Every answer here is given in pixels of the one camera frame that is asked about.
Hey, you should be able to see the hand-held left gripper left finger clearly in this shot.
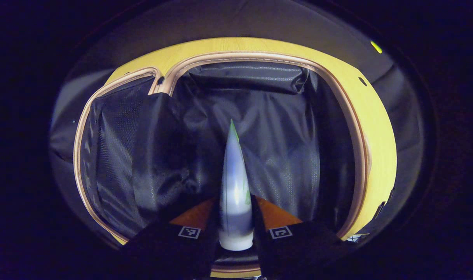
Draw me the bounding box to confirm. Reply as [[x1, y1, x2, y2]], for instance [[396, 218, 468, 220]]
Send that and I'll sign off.
[[122, 198, 221, 278]]

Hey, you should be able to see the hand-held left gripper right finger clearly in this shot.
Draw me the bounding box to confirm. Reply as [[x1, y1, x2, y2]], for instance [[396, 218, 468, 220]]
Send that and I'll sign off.
[[252, 194, 348, 278]]

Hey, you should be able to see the pink scalloped suitcase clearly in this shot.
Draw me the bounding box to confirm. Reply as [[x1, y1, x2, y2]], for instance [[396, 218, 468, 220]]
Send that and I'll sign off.
[[73, 51, 373, 278]]

